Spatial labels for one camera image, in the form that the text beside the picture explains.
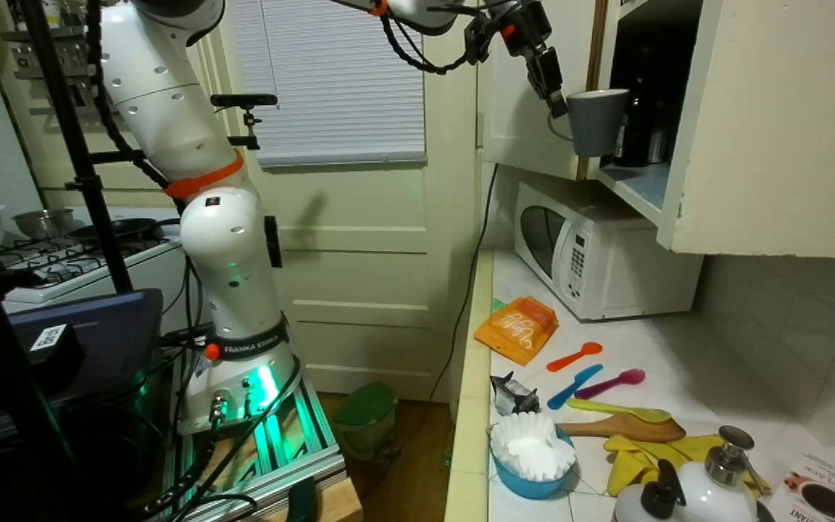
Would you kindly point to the black and silver packet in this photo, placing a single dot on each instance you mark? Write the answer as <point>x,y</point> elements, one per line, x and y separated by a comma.
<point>511,395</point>

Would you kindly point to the spice shelf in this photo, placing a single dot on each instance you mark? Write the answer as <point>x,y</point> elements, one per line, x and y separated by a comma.
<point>43,59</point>

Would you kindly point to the black camera on stand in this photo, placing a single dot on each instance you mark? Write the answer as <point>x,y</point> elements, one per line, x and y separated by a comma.
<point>245,98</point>

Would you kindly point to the metal scoop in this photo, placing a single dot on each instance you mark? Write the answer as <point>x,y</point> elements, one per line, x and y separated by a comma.
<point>736,436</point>

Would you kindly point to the dark bottle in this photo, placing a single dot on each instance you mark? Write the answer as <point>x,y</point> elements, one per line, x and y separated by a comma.
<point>643,105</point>

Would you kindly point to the blue plastic spoon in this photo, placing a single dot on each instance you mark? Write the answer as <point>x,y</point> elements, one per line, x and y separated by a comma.
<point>576,382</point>

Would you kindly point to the black box with label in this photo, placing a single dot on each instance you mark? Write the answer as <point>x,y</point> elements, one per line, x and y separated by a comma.
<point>56,348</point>

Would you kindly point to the cream panel door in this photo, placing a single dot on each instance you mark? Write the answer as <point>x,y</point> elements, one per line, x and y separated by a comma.
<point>369,278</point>

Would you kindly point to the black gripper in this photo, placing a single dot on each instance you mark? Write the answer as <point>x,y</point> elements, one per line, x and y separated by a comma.
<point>518,23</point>

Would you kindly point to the black tripod stand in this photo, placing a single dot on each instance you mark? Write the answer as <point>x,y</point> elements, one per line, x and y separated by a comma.
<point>73,145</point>

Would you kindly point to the cream cabinet door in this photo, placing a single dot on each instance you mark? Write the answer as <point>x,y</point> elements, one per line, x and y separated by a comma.
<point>782,126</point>

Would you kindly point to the orange plastic spoon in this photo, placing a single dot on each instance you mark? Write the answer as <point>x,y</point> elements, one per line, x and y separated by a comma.
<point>576,353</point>

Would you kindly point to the gas stove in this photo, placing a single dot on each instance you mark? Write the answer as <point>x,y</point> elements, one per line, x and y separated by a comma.
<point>59,256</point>

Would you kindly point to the grey mug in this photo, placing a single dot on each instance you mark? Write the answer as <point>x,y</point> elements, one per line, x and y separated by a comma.
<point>598,118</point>

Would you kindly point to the Starbucks coffee packet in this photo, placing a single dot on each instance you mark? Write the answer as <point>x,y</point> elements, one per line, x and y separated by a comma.
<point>827,493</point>

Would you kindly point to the white coffee filter stack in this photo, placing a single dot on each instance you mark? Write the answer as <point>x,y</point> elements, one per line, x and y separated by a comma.
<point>532,448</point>

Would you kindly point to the white kettle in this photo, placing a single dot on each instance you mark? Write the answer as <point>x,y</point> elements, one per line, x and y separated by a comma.
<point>716,495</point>

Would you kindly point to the white window blind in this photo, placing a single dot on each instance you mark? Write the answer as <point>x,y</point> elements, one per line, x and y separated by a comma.
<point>340,87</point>

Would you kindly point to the yellow-green plastic spoon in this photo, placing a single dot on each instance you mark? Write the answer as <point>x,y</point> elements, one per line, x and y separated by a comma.
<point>620,408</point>

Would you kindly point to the green bucket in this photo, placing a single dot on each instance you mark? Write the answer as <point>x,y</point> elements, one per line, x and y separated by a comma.
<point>366,419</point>

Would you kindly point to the green snack pouch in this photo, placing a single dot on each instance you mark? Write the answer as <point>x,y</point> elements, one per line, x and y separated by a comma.
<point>497,308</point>

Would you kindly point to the blue bowl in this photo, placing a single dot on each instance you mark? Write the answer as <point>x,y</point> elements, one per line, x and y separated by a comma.
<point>533,479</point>

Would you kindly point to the wooden spoon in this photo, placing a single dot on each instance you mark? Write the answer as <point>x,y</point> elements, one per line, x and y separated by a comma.
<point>630,426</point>

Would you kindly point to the white microwave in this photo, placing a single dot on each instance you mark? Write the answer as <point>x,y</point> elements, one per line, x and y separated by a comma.
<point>620,262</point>

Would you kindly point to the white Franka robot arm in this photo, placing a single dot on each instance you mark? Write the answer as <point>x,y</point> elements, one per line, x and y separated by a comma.
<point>217,249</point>

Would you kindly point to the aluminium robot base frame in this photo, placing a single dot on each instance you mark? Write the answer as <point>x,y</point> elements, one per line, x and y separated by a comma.
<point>282,436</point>

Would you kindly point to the cream open cabinet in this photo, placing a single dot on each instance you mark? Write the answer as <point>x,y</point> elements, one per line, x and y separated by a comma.
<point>643,189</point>

